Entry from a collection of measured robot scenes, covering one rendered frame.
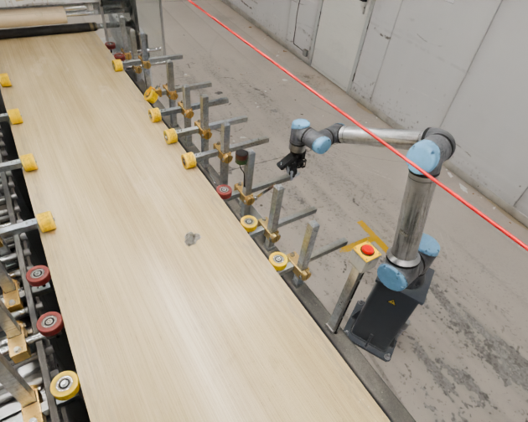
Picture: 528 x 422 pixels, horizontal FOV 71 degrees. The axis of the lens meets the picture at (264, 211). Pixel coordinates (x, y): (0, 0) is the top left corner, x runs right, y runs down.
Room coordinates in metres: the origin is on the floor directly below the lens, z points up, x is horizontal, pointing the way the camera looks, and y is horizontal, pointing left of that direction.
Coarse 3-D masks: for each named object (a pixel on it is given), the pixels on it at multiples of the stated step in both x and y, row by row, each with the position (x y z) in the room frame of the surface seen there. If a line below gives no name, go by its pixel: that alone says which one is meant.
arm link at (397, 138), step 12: (336, 132) 1.63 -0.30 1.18; (348, 132) 1.59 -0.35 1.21; (360, 132) 1.55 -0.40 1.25; (372, 132) 1.52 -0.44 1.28; (384, 132) 1.48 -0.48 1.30; (396, 132) 1.45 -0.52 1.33; (408, 132) 1.42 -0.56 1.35; (420, 132) 1.39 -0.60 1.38; (432, 132) 1.33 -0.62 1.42; (444, 132) 1.31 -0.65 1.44; (360, 144) 1.54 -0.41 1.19; (372, 144) 1.49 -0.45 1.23; (396, 144) 1.42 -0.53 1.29; (408, 144) 1.38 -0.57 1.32
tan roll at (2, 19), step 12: (0, 12) 2.81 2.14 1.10; (12, 12) 2.85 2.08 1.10; (24, 12) 2.90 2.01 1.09; (36, 12) 2.94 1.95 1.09; (48, 12) 2.99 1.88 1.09; (60, 12) 3.04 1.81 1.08; (72, 12) 3.13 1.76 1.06; (84, 12) 3.18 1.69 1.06; (96, 12) 3.24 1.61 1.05; (0, 24) 2.77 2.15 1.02; (12, 24) 2.82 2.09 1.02; (24, 24) 2.87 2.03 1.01; (36, 24) 2.93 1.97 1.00
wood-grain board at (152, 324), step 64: (0, 64) 2.39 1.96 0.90; (64, 64) 2.52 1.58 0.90; (64, 128) 1.74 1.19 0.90; (128, 128) 1.83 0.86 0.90; (64, 192) 1.24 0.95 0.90; (128, 192) 1.30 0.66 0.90; (192, 192) 1.36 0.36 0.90; (64, 256) 0.87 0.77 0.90; (128, 256) 0.92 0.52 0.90; (192, 256) 0.96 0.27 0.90; (256, 256) 1.01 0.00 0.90; (64, 320) 0.61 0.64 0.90; (128, 320) 0.64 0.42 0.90; (192, 320) 0.68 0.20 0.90; (256, 320) 0.71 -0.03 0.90; (128, 384) 0.43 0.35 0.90; (192, 384) 0.45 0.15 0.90; (256, 384) 0.48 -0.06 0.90; (320, 384) 0.51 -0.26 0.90
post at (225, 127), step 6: (222, 126) 1.63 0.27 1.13; (228, 126) 1.63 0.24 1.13; (222, 132) 1.63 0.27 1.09; (228, 132) 1.63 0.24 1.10; (222, 138) 1.63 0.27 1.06; (228, 138) 1.63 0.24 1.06; (222, 144) 1.63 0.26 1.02; (228, 144) 1.63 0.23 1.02; (222, 150) 1.63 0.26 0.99; (228, 150) 1.63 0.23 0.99; (222, 162) 1.62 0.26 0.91; (222, 168) 1.62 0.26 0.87; (228, 168) 1.64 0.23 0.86; (222, 174) 1.62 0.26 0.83; (222, 180) 1.62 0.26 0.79
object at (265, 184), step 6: (288, 174) 1.66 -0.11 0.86; (270, 180) 1.59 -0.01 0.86; (276, 180) 1.59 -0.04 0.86; (282, 180) 1.61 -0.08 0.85; (288, 180) 1.64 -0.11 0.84; (252, 186) 1.52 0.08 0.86; (258, 186) 1.52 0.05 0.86; (264, 186) 1.54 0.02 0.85; (270, 186) 1.56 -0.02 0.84; (234, 192) 1.45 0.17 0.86; (252, 192) 1.50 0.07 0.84; (228, 198) 1.40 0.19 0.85; (234, 198) 1.43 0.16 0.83
